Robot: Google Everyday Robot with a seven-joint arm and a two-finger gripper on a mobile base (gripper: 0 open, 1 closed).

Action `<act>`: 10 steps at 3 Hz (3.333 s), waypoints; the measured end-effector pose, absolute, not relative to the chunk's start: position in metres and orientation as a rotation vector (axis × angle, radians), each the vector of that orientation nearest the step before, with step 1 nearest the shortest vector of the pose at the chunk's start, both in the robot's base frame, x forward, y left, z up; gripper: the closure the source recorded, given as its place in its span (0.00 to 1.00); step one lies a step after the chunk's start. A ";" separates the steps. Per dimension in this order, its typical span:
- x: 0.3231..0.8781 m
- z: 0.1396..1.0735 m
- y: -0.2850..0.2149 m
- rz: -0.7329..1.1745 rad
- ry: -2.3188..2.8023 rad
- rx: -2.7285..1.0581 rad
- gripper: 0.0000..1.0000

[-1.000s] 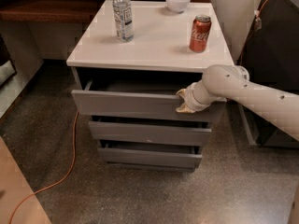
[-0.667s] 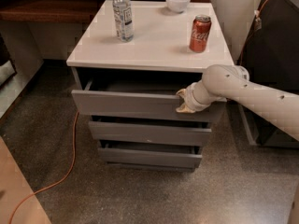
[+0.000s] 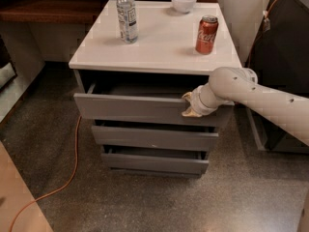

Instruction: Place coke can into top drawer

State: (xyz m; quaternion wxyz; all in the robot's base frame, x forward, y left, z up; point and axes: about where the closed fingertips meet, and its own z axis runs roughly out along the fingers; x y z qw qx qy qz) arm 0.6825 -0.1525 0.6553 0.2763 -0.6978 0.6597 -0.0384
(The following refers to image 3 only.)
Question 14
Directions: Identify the grey middle drawer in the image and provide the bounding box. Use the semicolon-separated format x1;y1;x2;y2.
92;121;218;151

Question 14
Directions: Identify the white bowl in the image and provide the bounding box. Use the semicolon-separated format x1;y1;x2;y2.
171;0;197;14

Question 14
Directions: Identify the clear plastic water bottle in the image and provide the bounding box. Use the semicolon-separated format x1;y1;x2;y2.
116;0;138;44

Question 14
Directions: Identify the orange cable on right cabinet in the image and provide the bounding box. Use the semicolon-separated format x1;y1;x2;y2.
244;0;309;70

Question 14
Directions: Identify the red coke can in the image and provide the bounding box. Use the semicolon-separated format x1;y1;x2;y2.
195;15;218;54

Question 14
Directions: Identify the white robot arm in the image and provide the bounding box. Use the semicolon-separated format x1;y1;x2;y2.
182;67;309;145

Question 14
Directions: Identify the grey cabinet with white top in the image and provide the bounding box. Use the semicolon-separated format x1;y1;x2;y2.
70;0;241;177

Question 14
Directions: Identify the orange extension cable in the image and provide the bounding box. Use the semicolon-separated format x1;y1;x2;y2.
8;114;83;232

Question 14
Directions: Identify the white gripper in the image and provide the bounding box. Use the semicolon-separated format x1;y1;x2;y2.
182;84;224;118

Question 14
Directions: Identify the grey drawer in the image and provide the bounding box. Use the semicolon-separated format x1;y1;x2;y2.
92;121;218;151
101;146;209;175
74;84;234;127

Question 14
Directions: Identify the dark wooden shelf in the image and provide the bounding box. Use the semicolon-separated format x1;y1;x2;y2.
0;0;218;26

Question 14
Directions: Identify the dark cabinet at right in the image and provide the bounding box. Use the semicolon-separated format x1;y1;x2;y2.
244;0;309;155

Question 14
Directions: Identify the grey top drawer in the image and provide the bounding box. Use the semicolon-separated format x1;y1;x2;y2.
74;84;234;127

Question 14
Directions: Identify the grey bottom drawer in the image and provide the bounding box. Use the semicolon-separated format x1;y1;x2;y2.
101;146;209;175

